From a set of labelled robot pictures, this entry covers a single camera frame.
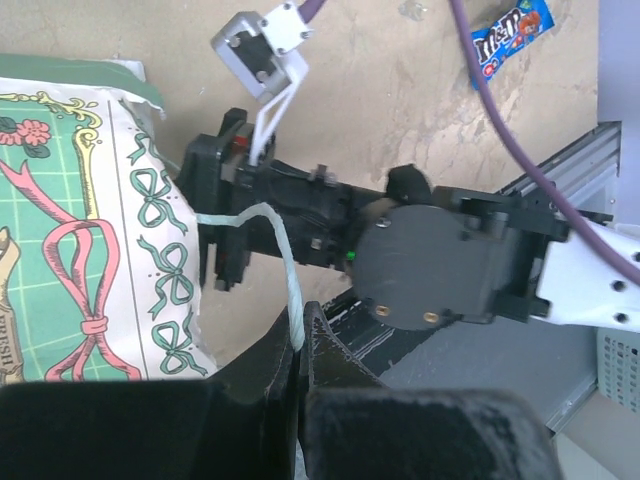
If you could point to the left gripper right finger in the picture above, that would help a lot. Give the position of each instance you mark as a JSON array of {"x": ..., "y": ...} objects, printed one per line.
[{"x": 354, "y": 427}]

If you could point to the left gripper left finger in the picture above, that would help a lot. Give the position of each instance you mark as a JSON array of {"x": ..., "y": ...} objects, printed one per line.
[{"x": 240, "y": 423}]

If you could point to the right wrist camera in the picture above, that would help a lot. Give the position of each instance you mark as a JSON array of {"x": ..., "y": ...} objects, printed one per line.
[{"x": 262, "y": 52}]

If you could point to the blue M&M's candy bag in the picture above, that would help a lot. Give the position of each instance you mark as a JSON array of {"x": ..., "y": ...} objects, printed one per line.
[{"x": 508, "y": 35}]

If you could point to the grey perforated plastic basket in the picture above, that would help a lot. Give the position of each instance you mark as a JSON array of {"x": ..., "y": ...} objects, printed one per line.
[{"x": 618, "y": 367}]

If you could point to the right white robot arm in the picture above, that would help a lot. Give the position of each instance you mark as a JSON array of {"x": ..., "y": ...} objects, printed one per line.
[{"x": 418, "y": 257}]

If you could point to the aluminium frame rail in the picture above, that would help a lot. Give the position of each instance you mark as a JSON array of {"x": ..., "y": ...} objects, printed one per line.
[{"x": 586, "y": 172}]

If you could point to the green floral paper bag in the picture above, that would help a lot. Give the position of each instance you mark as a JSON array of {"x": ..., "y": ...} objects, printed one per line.
[{"x": 99, "y": 248}]

